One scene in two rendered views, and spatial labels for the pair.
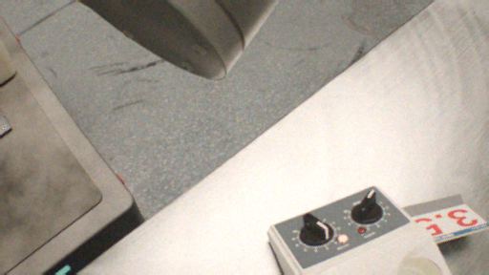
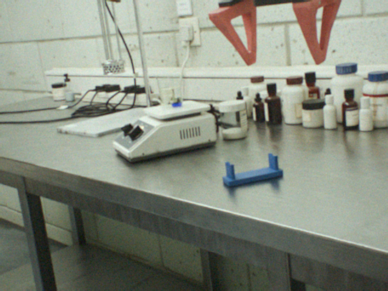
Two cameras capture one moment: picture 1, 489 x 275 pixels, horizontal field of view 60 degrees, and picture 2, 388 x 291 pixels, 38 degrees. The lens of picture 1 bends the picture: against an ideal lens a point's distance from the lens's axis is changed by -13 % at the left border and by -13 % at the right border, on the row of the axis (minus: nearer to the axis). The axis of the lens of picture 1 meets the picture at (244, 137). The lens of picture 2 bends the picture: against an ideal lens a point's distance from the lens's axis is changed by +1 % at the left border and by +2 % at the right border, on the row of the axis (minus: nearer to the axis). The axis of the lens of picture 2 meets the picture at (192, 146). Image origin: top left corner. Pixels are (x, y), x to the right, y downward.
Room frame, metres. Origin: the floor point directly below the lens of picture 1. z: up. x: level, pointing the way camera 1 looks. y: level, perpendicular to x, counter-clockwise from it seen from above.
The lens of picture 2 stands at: (0.03, 1.07, 1.04)
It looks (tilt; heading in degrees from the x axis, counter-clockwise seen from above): 14 degrees down; 271
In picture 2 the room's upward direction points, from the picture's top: 7 degrees counter-clockwise
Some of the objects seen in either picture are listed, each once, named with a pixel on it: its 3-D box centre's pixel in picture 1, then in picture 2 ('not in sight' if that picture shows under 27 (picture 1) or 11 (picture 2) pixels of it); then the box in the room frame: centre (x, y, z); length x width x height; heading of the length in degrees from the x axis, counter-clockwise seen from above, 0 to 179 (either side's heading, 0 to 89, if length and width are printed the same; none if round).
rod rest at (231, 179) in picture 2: not in sight; (251, 168); (-0.05, 0.16, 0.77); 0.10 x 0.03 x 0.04; 18
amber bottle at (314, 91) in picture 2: not in sight; (311, 94); (-0.26, -0.29, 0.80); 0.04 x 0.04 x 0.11
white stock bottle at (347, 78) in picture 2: not in sight; (347, 92); (-0.32, -0.20, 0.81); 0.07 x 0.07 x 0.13
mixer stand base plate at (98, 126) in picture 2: not in sight; (118, 120); (0.26, -0.51, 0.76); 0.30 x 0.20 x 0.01; 43
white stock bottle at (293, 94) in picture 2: not in sight; (295, 99); (-0.21, -0.24, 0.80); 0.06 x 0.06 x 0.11
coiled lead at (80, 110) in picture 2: not in sight; (69, 107); (0.44, -0.74, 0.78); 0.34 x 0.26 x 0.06; 43
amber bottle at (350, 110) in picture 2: not in sight; (350, 108); (-0.30, -0.13, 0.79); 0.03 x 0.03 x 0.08
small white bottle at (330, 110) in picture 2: not in sight; (330, 111); (-0.26, -0.14, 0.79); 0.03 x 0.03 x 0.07
